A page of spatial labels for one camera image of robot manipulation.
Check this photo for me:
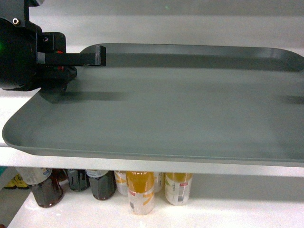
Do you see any orange juice bottle back left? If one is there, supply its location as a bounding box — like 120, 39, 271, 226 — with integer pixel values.
114, 171, 128, 196

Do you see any yellow juice bottle right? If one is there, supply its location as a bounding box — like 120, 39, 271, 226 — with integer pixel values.
165, 172, 193, 206

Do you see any orange juice bottle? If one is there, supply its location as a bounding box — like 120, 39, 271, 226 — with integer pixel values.
126, 171, 155, 215
114, 171, 128, 196

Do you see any white upper shelf board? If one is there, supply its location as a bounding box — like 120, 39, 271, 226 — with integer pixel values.
0, 45, 304, 178

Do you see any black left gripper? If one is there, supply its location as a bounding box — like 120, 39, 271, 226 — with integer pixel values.
0, 0, 106, 91

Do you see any white middle shelf board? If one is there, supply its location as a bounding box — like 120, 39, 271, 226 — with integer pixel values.
10, 195, 304, 228

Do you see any orange juice bottle front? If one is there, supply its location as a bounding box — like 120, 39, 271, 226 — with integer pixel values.
126, 171, 155, 215

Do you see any dark tea bottle left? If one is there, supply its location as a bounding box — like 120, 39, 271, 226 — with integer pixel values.
16, 167, 63, 208

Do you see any dark tea bottle blue label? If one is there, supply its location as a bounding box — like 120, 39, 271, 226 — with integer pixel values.
85, 169, 116, 200

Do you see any white shelf board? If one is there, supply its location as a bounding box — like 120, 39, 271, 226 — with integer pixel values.
0, 45, 304, 178
10, 195, 304, 228

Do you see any grey rectangular serving tray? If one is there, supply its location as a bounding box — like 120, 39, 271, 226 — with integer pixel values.
1, 43, 304, 168

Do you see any dark tea bottle middle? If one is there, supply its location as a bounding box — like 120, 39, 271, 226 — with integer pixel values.
66, 169, 90, 192

